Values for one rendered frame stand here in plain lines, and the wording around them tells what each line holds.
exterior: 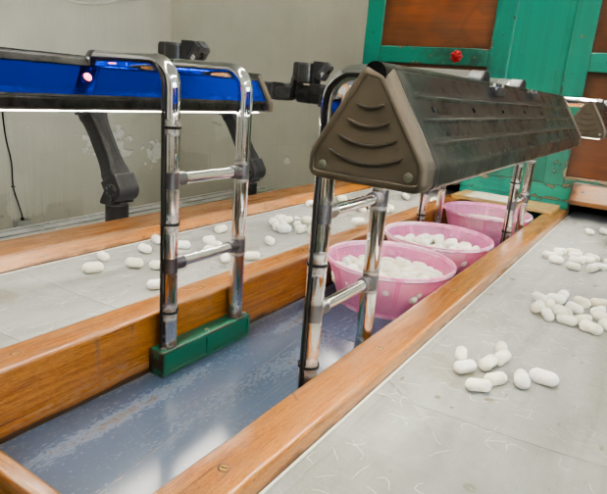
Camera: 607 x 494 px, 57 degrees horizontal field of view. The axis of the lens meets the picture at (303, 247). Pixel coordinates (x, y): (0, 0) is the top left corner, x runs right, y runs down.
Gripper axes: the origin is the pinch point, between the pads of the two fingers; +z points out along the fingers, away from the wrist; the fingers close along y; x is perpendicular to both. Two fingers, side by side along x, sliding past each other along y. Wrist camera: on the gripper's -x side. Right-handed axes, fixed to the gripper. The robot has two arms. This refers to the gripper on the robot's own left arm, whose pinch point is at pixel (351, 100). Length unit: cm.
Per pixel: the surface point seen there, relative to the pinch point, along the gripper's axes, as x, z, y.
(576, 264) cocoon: 29, 75, -26
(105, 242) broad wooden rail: 32, -9, -88
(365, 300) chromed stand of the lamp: 24, 53, -95
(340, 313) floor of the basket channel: 38, 39, -71
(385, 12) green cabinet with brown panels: -32, -14, 47
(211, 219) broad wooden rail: 32, -8, -56
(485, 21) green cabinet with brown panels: -30, 25, 45
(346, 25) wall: -34, -69, 121
